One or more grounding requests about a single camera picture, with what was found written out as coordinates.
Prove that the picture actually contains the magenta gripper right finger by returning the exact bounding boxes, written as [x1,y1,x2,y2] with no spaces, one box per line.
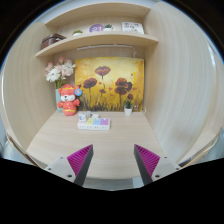
[134,144,181,185]

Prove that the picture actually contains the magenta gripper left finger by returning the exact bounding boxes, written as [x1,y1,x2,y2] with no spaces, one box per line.
[45,145,93,186]

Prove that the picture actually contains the white multicolour power strip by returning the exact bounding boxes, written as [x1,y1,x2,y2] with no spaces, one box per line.
[77,118,110,130]

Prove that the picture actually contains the small potted plant white pot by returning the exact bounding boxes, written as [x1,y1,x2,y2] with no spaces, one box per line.
[124,100,133,116]

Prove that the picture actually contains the light blue vase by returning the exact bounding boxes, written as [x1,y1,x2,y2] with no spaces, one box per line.
[55,89,62,113]

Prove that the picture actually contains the red plush fox toy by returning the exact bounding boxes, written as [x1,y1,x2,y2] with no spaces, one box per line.
[57,84,82,116]

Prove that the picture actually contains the yellow poppy flower painting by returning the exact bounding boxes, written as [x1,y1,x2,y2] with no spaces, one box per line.
[75,57,144,112]

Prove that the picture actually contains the pink white flower bouquet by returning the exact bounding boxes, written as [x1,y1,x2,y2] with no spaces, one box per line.
[45,57,76,89]

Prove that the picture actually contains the white LED light bar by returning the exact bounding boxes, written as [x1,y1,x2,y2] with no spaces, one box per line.
[76,44,133,51]

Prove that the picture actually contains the wooden lower shelf board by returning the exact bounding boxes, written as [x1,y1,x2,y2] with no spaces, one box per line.
[36,31,158,57]

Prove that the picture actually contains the wooden shelf board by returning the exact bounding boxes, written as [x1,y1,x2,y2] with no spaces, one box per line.
[36,31,158,57]
[46,2,150,27]

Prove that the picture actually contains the small green plant on shelf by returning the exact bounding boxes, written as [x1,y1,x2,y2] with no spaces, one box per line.
[72,30,83,36]

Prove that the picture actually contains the white framed text card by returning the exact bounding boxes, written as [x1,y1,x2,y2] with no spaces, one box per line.
[122,22,144,34]

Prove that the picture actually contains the purple round calendar plaque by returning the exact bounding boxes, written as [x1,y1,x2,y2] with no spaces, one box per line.
[89,24,104,32]

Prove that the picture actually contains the small succulent white pot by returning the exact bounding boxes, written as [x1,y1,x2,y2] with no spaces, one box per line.
[103,24,113,31]

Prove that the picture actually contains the wooden upper shelf board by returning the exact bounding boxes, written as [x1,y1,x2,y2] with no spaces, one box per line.
[46,2,150,27]

